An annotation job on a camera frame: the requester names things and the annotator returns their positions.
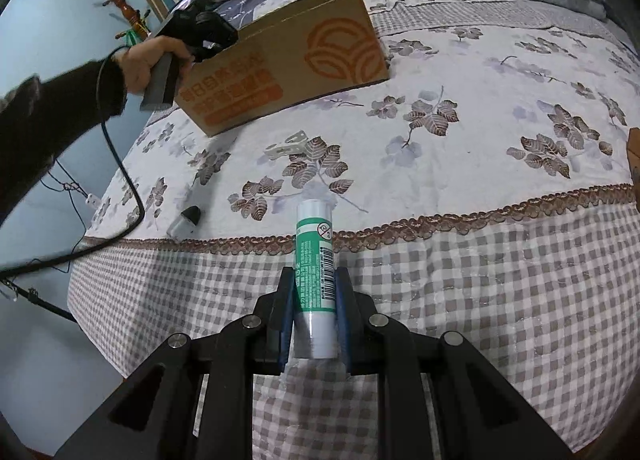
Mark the person's left forearm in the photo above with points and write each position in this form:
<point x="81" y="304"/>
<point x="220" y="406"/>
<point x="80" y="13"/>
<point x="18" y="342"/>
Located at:
<point x="45" y="130"/>

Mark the white charger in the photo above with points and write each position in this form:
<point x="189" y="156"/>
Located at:
<point x="285" y="146"/>

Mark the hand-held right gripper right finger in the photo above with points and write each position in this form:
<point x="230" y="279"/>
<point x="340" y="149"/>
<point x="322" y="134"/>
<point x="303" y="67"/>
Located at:
<point x="342" y="320"/>

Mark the grey star-print duvet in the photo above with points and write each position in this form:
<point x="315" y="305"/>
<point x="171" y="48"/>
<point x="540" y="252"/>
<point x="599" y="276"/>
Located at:
<point x="260" y="0"/>

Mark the floral checked bedspread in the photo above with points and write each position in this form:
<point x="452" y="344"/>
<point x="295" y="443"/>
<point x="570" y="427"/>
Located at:
<point x="475" y="190"/>

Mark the brown cardboard box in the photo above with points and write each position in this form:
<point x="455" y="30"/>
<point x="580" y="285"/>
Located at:
<point x="280" y="65"/>

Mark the white plug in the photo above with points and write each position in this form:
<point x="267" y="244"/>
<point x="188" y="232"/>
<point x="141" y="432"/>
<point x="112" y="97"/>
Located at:
<point x="93" y="200"/>

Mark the green white glue stick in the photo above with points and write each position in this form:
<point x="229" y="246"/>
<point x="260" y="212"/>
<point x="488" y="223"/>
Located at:
<point x="312" y="250"/>

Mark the person's left hand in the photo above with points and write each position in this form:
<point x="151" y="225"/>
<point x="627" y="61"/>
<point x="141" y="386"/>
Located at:
<point x="145" y="57"/>

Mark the small clear black-capped item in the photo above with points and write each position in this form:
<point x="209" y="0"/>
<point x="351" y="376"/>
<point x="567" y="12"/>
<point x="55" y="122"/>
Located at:
<point x="184" y="222"/>

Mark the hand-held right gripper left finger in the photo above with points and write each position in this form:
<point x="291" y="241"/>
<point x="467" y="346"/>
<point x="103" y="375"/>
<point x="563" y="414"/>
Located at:
<point x="286" y="320"/>

